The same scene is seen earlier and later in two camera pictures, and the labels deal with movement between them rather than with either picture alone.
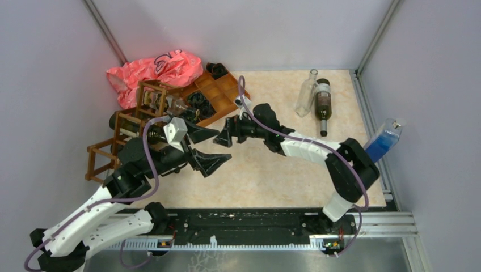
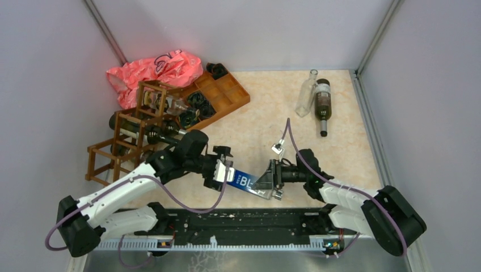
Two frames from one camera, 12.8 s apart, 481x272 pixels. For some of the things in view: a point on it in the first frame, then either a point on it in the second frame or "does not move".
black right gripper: x=233 y=127 to x=267 y=179
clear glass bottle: x=306 y=94 does not move
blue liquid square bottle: x=384 y=139 to x=245 y=181
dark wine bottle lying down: x=323 y=104 does not move
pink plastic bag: x=175 y=68 does not move
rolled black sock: x=204 y=106 does not move
